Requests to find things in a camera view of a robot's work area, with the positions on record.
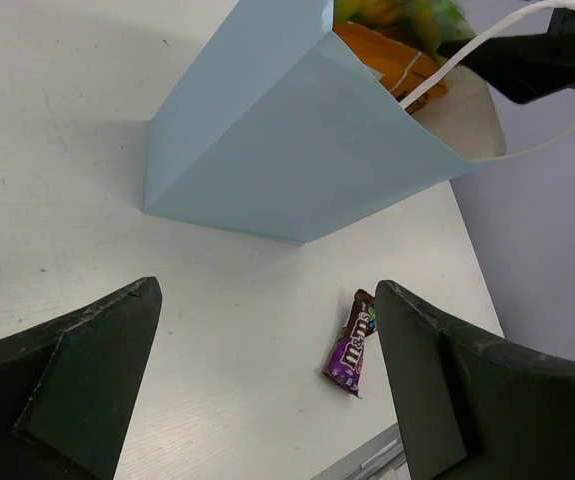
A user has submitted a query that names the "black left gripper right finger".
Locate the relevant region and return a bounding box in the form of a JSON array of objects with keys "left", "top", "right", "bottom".
[{"left": 375, "top": 280, "right": 575, "bottom": 479}]

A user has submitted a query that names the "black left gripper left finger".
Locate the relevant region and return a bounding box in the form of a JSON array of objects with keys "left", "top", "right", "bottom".
[{"left": 0, "top": 277, "right": 162, "bottom": 479}]

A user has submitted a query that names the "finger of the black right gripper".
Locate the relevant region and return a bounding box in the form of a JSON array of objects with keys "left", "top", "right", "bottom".
[{"left": 459, "top": 7, "right": 575, "bottom": 104}]

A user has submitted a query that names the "purple brown M&M's packet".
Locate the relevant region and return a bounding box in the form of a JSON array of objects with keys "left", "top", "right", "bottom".
[{"left": 322, "top": 289, "right": 377, "bottom": 397}]

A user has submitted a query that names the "green yellow Fox's candy bag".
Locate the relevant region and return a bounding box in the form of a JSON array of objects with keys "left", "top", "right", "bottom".
[{"left": 334, "top": 0, "right": 475, "bottom": 54}]

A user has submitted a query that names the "orange Kettle chips bag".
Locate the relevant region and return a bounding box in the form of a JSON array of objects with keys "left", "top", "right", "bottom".
[{"left": 333, "top": 23, "right": 438, "bottom": 102}]

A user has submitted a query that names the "light blue paper bag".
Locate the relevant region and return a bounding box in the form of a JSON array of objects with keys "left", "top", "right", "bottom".
[{"left": 142, "top": 0, "right": 575, "bottom": 247}]

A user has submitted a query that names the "aluminium table edge rail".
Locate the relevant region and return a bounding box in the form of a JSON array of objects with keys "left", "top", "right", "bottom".
[{"left": 313, "top": 423, "right": 410, "bottom": 480}]

